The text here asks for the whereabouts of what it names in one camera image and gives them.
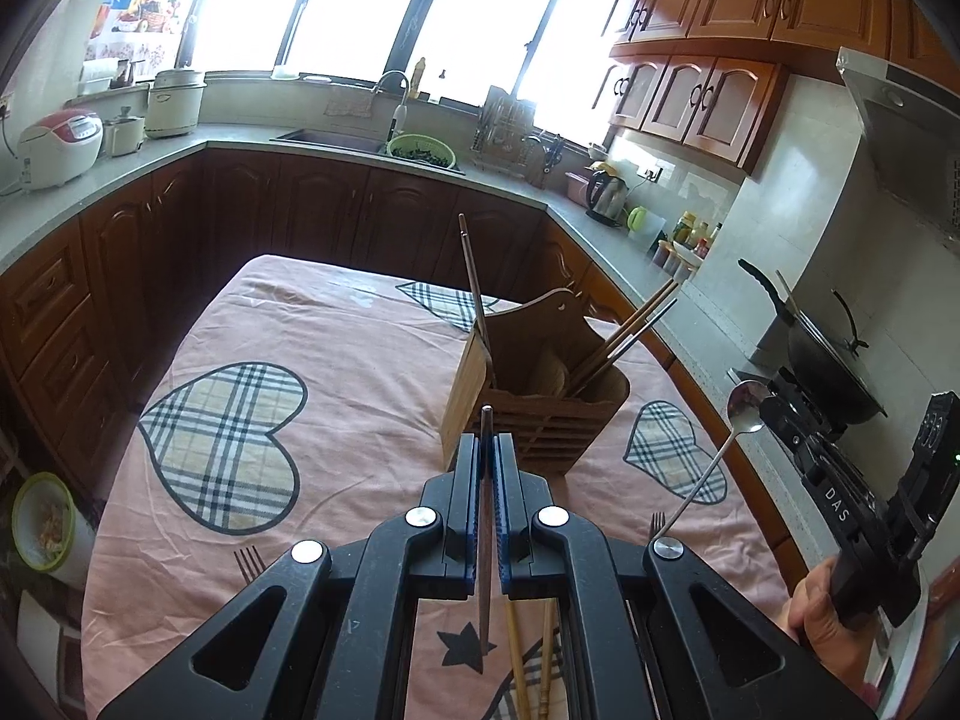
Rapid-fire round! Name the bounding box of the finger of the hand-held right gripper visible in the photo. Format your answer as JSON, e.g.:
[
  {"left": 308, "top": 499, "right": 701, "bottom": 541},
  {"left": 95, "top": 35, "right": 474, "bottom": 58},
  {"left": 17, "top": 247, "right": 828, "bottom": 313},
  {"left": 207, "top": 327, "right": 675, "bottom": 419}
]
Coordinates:
[
  {"left": 778, "top": 370, "right": 863, "bottom": 482},
  {"left": 760, "top": 392, "right": 827, "bottom": 467}
]

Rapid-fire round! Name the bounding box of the large white electric pot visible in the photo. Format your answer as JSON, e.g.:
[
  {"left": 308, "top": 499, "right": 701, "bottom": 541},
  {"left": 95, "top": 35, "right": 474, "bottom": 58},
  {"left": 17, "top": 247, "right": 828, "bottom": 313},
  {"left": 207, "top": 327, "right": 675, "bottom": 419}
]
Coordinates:
[{"left": 144, "top": 69, "right": 207, "bottom": 140}]

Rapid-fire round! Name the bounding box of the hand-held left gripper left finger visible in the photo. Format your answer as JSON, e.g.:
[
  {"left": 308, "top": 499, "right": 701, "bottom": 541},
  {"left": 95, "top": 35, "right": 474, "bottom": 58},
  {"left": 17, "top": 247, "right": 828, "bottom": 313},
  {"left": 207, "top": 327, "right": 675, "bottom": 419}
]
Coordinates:
[{"left": 97, "top": 433, "right": 482, "bottom": 720}]

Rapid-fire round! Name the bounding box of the pink heart-print tablecloth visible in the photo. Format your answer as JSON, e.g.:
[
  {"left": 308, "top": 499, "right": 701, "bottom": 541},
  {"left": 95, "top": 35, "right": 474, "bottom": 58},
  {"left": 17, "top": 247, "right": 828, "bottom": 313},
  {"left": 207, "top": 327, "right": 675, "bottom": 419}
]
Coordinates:
[{"left": 79, "top": 253, "right": 796, "bottom": 720}]

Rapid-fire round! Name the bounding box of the black wok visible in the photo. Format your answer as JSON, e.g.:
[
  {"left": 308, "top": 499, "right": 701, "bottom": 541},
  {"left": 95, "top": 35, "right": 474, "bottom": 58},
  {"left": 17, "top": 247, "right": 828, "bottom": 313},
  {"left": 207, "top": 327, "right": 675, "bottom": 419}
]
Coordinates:
[{"left": 739, "top": 259, "right": 890, "bottom": 425}]

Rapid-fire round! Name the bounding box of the wooden utensil holder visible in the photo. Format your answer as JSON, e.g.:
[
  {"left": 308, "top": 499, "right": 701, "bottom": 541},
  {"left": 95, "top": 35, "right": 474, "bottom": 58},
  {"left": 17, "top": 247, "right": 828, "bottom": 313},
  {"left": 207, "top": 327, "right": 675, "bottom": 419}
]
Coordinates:
[{"left": 440, "top": 289, "right": 631, "bottom": 477}]

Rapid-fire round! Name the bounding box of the steel range hood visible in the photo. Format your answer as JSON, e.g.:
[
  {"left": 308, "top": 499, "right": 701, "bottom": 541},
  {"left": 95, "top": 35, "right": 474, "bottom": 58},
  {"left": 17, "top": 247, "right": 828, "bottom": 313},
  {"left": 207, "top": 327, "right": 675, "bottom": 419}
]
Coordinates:
[{"left": 836, "top": 46, "right": 960, "bottom": 230}]

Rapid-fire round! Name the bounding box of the green colander bowl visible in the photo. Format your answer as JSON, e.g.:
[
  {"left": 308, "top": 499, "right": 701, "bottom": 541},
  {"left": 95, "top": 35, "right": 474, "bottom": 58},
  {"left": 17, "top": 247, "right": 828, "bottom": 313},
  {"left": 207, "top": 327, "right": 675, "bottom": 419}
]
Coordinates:
[{"left": 386, "top": 133, "right": 458, "bottom": 168}]

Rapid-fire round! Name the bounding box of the metal faucet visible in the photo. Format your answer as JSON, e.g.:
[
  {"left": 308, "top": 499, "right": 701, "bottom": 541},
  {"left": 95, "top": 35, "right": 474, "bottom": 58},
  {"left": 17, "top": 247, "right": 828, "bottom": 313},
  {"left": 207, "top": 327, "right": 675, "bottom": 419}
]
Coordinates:
[{"left": 371, "top": 69, "right": 412, "bottom": 117}]

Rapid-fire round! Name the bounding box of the person's right hand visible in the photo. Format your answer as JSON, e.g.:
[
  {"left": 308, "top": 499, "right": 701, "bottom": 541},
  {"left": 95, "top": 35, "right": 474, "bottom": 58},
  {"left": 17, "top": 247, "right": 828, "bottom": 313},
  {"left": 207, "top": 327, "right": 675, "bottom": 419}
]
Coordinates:
[{"left": 787, "top": 555, "right": 890, "bottom": 691}]

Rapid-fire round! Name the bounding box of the red and white rice cooker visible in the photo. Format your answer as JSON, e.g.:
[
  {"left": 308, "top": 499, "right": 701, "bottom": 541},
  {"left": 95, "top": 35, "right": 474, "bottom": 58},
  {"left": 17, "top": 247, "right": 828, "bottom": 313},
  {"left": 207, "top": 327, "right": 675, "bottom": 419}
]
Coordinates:
[{"left": 16, "top": 109, "right": 104, "bottom": 190}]

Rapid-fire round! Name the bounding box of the fruit wall poster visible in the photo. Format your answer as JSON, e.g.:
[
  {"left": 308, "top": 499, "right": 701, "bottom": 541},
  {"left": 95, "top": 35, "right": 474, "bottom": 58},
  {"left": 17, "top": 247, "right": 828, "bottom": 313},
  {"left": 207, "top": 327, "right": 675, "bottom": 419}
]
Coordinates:
[{"left": 84, "top": 0, "right": 222, "bottom": 65}]

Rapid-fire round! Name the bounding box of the row of condiment bottles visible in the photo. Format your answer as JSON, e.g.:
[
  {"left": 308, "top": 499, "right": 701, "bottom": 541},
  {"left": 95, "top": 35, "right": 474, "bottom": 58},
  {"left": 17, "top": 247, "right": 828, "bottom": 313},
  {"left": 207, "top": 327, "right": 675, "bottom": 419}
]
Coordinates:
[{"left": 652, "top": 210, "right": 725, "bottom": 271}]

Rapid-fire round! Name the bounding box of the steel electric kettle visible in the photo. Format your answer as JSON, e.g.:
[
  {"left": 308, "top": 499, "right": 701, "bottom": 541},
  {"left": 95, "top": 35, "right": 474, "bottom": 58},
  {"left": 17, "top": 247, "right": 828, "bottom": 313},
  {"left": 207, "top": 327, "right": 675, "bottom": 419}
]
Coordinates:
[{"left": 583, "top": 165, "right": 629, "bottom": 227}]

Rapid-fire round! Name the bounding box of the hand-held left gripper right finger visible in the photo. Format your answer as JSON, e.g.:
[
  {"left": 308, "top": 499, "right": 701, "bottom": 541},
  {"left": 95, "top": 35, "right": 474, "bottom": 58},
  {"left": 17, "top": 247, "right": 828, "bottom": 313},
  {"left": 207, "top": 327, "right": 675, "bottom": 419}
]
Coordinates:
[{"left": 491, "top": 431, "right": 878, "bottom": 720}]

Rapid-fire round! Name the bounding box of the kitchen window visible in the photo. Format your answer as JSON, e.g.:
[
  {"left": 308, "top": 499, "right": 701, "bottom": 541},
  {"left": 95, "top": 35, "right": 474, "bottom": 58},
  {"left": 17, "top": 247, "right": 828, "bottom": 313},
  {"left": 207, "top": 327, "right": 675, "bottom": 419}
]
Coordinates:
[{"left": 180, "top": 0, "right": 638, "bottom": 117}]

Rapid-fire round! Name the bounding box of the grey metal chopstick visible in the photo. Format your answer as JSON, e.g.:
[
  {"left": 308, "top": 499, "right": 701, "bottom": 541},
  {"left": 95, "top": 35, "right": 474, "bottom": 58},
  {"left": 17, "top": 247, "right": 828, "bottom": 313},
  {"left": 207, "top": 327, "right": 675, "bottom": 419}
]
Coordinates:
[{"left": 583, "top": 298, "right": 680, "bottom": 395}]

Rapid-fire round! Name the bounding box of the brown wooden chopstick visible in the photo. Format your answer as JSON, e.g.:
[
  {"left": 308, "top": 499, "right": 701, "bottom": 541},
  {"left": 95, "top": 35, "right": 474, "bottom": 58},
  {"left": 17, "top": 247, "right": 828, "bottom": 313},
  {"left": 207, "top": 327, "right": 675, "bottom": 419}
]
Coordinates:
[
  {"left": 577, "top": 292, "right": 672, "bottom": 392},
  {"left": 571, "top": 279, "right": 676, "bottom": 391}
]

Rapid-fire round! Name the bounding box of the dish rack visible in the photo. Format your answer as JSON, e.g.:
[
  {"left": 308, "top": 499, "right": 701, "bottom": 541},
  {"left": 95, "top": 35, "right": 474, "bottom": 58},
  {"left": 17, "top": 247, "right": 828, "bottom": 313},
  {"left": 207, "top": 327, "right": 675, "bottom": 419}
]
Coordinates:
[{"left": 471, "top": 85, "right": 552, "bottom": 177}]

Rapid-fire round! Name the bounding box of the kitchen sink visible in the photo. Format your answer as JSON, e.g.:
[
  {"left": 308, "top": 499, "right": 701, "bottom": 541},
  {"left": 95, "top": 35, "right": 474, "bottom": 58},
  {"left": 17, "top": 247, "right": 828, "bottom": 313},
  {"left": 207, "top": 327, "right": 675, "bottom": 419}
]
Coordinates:
[{"left": 270, "top": 127, "right": 391, "bottom": 155}]

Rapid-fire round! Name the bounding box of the metal spoon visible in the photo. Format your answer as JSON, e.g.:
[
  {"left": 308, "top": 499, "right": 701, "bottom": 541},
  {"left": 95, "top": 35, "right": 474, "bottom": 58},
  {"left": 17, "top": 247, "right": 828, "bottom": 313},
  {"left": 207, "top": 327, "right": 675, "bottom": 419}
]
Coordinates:
[{"left": 649, "top": 381, "right": 773, "bottom": 542}]

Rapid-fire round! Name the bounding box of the green-rimmed bowl with food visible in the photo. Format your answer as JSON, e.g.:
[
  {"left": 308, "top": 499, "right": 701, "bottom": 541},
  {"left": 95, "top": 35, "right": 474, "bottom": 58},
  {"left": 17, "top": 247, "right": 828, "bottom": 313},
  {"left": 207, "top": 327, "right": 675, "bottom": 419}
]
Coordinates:
[{"left": 11, "top": 471, "right": 95, "bottom": 590}]

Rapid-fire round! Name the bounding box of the light wooden chopstick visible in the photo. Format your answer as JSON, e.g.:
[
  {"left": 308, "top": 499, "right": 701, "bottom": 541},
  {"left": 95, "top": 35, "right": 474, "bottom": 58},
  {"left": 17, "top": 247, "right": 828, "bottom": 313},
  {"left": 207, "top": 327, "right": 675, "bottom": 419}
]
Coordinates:
[
  {"left": 504, "top": 600, "right": 532, "bottom": 720},
  {"left": 536, "top": 598, "right": 557, "bottom": 720}
]

